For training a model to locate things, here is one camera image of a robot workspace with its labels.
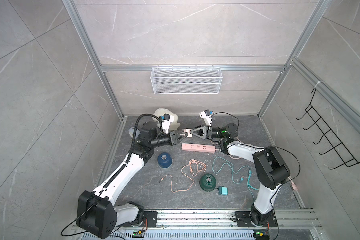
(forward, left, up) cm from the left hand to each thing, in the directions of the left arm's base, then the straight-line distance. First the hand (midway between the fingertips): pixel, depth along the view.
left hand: (187, 133), depth 70 cm
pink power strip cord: (-14, -64, -34) cm, 74 cm away
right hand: (0, -2, -2) cm, 3 cm away
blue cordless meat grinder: (-3, +13, -21) cm, 25 cm away
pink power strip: (+9, -8, -28) cm, 31 cm away
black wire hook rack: (-15, -66, 0) cm, 68 cm away
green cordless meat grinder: (-17, -10, -20) cm, 28 cm away
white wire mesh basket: (+47, -2, -1) cm, 47 cm away
